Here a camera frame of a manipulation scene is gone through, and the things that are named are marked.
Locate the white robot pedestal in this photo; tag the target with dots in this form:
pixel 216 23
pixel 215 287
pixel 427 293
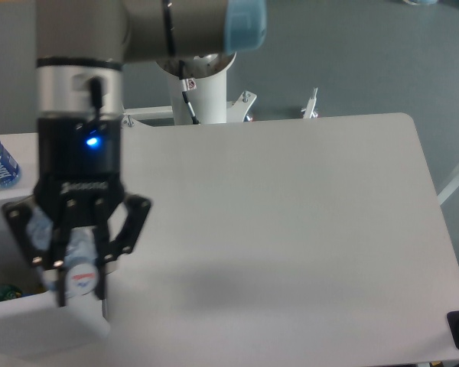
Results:
pixel 198 92

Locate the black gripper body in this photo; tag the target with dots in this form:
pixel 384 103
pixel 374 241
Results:
pixel 79 164

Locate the trash inside the can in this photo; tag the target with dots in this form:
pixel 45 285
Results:
pixel 12 291

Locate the crushed clear plastic bottle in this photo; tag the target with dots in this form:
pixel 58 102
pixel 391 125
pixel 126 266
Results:
pixel 80 257

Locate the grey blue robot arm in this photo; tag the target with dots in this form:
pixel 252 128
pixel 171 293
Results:
pixel 82 47

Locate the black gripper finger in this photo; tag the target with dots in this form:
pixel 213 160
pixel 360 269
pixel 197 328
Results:
pixel 108 251
pixel 17 215

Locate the white trash can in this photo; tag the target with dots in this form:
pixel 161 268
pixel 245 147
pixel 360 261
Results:
pixel 34 325

